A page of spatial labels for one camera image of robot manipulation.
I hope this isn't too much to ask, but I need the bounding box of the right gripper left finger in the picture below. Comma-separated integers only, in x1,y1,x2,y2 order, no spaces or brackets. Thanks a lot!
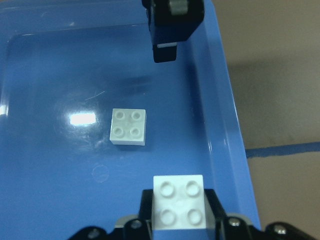
136,189,153,240

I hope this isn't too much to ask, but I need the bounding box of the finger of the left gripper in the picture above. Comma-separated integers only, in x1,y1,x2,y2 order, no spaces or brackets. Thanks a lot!
141,0,205,63

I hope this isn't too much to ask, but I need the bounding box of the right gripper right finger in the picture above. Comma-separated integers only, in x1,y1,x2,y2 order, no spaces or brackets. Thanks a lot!
204,189,227,240

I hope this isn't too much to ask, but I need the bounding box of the white block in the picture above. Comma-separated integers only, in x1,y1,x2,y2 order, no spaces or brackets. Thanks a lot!
109,108,147,146
152,174,207,231

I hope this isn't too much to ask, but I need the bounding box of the blue plastic tray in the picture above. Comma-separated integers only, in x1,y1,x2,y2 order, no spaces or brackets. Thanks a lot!
0,0,261,240

